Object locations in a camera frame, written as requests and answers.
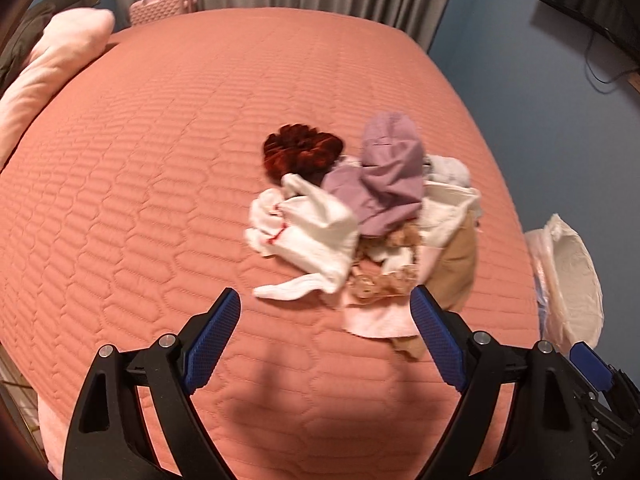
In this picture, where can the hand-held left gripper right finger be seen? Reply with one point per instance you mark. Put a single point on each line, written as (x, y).
(437, 337)

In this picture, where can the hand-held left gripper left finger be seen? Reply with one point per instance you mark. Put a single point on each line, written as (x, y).
(212, 332)

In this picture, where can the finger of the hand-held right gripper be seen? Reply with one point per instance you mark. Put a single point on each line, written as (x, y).
(590, 364)

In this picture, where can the purple cloth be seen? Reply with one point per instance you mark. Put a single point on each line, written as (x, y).
(390, 180)

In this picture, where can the grey sock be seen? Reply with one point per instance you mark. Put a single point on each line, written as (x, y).
(450, 170)

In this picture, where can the tan cloth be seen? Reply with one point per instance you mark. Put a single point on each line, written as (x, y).
(457, 265)

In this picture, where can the brown lace cloth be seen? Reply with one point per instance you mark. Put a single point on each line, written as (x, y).
(370, 280)

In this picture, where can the cream cloth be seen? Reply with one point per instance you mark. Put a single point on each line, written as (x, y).
(445, 210)

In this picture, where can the white sock with red stitching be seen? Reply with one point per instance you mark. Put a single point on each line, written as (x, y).
(310, 230)

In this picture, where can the bed with pink quilted cover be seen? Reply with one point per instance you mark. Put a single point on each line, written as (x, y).
(150, 160)

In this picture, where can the pale pink blanket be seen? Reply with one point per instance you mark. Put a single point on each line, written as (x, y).
(50, 430)

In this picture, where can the dark red velvet scrunchie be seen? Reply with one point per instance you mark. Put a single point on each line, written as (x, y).
(295, 152)

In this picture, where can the pale pink pillow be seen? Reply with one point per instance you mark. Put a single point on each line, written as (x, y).
(50, 75)

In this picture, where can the dark cloth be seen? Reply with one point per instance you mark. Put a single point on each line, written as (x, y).
(30, 25)

